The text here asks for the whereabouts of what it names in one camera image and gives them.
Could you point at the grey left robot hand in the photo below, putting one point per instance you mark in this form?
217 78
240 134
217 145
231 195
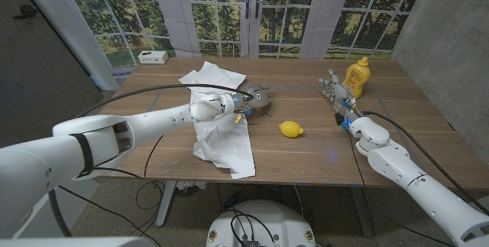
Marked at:
259 97

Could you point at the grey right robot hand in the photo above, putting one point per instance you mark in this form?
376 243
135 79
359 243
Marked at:
342 99

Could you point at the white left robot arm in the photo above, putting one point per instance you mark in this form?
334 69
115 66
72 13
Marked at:
160 119

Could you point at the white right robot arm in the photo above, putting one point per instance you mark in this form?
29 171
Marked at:
420 189

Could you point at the yellow mustard bottle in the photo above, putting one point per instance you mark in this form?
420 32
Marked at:
357 77

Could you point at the yellow lemon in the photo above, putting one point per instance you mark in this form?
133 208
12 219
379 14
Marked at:
290 129

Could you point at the crumpled white paper sheet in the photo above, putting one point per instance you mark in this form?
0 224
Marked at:
214 77

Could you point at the creased white paper sheet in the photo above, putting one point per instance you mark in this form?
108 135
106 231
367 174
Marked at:
225 143

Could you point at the printed forest window backdrop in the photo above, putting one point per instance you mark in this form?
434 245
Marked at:
286 21

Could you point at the white power socket box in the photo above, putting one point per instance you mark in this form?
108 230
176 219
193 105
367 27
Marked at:
153 56

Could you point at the grey table leg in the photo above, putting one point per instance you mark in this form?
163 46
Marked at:
361 212

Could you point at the white robot torso base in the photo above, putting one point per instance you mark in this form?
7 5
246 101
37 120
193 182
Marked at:
275 220

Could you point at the white table leg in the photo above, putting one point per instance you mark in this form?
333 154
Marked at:
166 205

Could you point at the grey torso connector box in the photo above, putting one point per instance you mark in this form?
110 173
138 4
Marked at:
250 244

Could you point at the white backdrop frame post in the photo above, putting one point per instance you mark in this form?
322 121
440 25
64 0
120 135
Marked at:
72 25

